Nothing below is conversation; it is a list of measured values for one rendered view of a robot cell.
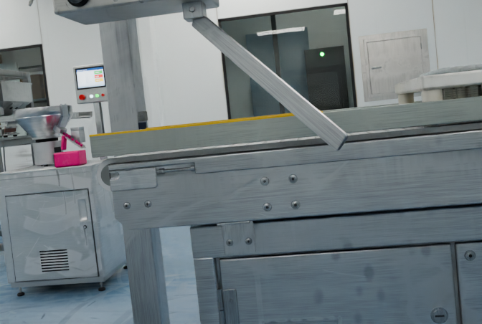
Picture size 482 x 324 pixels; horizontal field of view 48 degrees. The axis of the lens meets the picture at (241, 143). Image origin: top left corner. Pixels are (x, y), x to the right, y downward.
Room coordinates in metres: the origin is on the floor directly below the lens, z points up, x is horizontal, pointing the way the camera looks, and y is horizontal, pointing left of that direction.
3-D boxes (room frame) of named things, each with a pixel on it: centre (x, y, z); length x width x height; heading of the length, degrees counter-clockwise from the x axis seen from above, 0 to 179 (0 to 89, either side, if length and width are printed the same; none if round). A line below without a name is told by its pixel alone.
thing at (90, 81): (3.56, 0.92, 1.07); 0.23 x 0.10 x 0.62; 83
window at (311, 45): (5.81, -0.58, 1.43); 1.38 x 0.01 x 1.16; 83
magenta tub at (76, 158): (3.24, 1.03, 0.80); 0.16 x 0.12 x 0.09; 83
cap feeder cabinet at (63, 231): (3.45, 1.15, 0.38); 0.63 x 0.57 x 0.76; 83
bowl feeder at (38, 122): (3.51, 1.19, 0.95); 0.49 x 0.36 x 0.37; 83
